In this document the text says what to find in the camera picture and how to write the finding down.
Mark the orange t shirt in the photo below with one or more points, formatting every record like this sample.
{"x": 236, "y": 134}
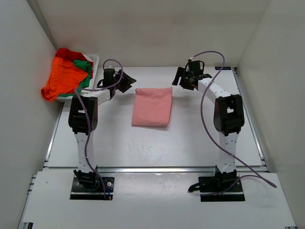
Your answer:
{"x": 61, "y": 81}

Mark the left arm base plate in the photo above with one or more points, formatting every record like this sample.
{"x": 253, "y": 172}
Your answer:
{"x": 95, "y": 190}

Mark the pink t shirt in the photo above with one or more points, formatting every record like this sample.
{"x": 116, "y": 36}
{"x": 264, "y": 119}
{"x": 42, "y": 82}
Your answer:
{"x": 152, "y": 106}

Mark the white laundry basket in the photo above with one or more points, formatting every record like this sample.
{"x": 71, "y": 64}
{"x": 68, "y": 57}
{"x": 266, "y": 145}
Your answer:
{"x": 90, "y": 57}

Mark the red t shirt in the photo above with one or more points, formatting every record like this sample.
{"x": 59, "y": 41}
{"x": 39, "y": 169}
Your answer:
{"x": 70, "y": 55}

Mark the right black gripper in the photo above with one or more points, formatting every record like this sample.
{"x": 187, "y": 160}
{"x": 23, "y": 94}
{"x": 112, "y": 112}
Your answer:
{"x": 181, "y": 72}

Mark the aluminium table rail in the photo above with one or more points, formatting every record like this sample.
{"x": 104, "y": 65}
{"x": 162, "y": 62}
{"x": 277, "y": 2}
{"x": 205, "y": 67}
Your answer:
{"x": 162, "y": 169}

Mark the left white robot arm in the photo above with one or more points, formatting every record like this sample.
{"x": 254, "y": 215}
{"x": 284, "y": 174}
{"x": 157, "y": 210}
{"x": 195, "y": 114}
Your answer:
{"x": 83, "y": 120}

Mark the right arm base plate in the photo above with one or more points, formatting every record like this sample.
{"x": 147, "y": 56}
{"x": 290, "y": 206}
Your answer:
{"x": 220, "y": 187}

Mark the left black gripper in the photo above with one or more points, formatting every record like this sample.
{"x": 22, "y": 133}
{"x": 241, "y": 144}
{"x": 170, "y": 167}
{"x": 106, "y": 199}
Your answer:
{"x": 127, "y": 81}

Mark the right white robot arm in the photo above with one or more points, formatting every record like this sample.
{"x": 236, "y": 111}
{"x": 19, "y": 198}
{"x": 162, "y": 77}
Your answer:
{"x": 228, "y": 120}

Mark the green t shirt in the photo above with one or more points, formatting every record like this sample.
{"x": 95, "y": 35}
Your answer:
{"x": 83, "y": 74}

